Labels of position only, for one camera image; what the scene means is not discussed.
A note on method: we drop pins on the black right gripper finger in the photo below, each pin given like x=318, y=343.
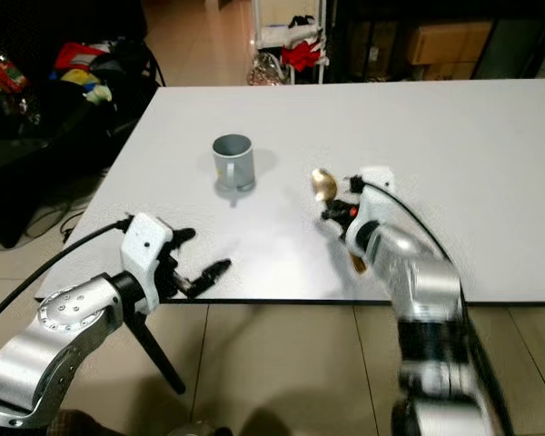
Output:
x=329, y=212

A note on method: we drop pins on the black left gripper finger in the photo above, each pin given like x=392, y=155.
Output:
x=183, y=238
x=215, y=275

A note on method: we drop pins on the gold spoon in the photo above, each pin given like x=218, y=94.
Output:
x=324, y=184

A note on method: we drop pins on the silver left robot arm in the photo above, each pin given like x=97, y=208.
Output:
x=54, y=345

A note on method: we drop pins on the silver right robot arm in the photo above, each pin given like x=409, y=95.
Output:
x=427, y=291

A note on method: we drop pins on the black table leg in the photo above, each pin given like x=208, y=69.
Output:
x=159, y=354

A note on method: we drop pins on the grey mug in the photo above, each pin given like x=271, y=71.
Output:
x=233, y=166

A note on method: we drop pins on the grey robot foot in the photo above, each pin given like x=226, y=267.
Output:
x=200, y=429

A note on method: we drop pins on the red garment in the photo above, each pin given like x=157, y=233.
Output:
x=302, y=56

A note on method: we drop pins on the black glossy coffee table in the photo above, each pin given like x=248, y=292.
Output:
x=36, y=159

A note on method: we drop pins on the white glove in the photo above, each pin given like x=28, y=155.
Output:
x=98, y=93

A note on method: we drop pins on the black bag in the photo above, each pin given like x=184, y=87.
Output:
x=132, y=65

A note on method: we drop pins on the white garment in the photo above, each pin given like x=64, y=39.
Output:
x=302, y=29

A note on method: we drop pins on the yellow packet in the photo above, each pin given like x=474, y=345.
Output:
x=75, y=78

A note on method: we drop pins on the white drying rack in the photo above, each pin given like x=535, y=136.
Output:
x=262, y=27

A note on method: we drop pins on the large cardboard box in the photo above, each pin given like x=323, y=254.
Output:
x=445, y=41

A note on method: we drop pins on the red bag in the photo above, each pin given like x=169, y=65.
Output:
x=77, y=56

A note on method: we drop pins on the clear bottle with red label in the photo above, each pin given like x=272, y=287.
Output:
x=7, y=80

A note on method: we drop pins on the dark shelf unit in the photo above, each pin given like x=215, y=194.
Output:
x=522, y=41

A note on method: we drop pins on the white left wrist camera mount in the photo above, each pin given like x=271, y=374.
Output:
x=147, y=247

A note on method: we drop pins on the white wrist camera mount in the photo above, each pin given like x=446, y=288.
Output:
x=380, y=178
x=147, y=247

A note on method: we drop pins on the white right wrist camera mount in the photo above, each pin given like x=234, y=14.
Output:
x=380, y=178

